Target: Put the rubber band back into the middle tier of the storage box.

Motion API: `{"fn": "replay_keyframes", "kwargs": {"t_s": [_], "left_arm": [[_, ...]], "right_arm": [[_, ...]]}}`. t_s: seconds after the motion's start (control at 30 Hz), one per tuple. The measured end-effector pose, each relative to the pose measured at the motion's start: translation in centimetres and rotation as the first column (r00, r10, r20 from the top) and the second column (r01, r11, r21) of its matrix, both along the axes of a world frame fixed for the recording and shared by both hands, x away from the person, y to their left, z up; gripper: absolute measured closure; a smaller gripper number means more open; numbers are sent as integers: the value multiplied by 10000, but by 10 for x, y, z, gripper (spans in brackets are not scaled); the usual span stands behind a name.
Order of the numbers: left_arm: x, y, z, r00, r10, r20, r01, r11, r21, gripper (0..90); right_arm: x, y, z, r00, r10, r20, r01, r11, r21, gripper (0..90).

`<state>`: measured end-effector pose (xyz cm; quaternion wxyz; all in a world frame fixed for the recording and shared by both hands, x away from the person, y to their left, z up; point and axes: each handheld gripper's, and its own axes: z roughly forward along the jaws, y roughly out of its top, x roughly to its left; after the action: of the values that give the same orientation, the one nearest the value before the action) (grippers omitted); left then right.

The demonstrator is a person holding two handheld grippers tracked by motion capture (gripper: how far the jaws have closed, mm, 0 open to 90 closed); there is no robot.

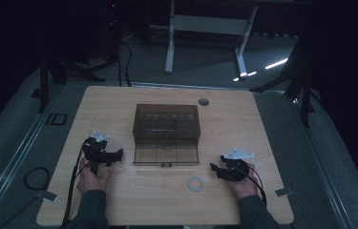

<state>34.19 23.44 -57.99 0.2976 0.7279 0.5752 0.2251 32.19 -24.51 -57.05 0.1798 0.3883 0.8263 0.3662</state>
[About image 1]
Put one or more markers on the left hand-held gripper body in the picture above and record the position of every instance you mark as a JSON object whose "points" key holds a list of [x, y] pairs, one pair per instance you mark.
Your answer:
{"points": [[96, 152]]}

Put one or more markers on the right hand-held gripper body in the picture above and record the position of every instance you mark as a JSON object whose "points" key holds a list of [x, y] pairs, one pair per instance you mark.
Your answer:
{"points": [[236, 165]]}

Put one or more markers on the brown transparent drawer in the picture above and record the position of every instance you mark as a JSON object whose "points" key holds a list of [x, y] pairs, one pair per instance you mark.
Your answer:
{"points": [[166, 153]]}

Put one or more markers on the brown transparent drawer cabinet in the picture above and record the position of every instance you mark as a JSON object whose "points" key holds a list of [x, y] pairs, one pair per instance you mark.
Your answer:
{"points": [[166, 120]]}

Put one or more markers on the person's right hand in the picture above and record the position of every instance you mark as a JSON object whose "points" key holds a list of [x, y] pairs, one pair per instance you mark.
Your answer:
{"points": [[246, 188]]}

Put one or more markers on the person's left hand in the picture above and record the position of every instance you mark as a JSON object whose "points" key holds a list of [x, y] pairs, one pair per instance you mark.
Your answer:
{"points": [[92, 181]]}

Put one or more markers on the grey tape strip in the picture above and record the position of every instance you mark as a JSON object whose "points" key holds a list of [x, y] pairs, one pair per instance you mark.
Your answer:
{"points": [[284, 191], [49, 196]]}

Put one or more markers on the grey round table grommet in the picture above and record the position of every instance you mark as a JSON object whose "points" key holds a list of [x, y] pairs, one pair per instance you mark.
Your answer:
{"points": [[203, 102]]}

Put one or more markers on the black metal stand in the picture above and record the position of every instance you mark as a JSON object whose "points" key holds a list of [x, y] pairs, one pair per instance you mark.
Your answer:
{"points": [[304, 89], [43, 82]]}

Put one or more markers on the dark computer tower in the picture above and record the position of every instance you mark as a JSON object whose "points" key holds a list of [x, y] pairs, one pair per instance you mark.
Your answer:
{"points": [[113, 28]]}

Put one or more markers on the white desk frame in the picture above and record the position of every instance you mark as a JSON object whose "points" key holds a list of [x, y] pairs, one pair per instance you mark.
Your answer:
{"points": [[210, 24]]}

